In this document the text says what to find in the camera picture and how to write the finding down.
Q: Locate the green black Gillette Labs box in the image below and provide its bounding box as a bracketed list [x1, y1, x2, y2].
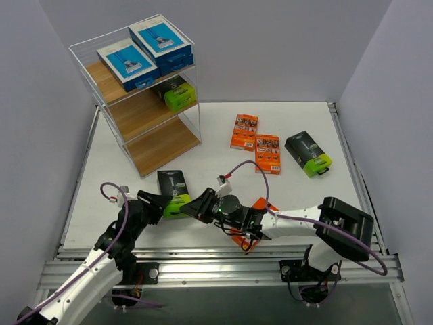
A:
[284, 131, 332, 178]
[151, 75, 196, 112]
[157, 170, 191, 219]

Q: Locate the orange Gillette cartridge box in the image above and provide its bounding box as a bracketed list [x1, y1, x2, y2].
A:
[230, 114, 258, 152]

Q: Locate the orange Gillette Fusion5 box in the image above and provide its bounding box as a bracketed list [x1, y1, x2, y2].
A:
[255, 134, 281, 175]
[227, 197, 277, 253]

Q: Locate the blue Harry's razor box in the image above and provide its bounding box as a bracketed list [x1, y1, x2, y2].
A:
[97, 38, 161, 92]
[159, 53, 194, 76]

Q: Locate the blue white Harry's box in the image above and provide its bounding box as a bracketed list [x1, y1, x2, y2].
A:
[128, 15, 192, 66]

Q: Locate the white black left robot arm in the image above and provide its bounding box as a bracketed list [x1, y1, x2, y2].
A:
[16, 190, 172, 324]

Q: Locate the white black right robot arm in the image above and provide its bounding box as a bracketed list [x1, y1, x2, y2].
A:
[180, 188, 373, 280]

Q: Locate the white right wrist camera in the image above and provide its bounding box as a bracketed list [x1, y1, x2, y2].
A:
[216, 175, 232, 198]

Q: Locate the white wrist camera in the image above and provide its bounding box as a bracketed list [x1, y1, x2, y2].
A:
[216, 175, 232, 198]
[109, 186, 133, 207]

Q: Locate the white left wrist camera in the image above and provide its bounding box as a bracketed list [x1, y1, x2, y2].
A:
[109, 186, 133, 207]

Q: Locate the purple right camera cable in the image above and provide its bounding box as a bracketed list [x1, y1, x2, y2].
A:
[223, 160, 388, 305]

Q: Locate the purple camera cable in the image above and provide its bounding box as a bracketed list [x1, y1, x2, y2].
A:
[223, 160, 388, 305]
[9, 182, 163, 325]

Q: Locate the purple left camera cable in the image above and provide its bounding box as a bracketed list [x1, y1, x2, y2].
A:
[9, 182, 163, 325]

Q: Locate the white wire wooden shelf rack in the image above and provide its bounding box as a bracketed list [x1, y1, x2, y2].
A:
[69, 22, 201, 177]

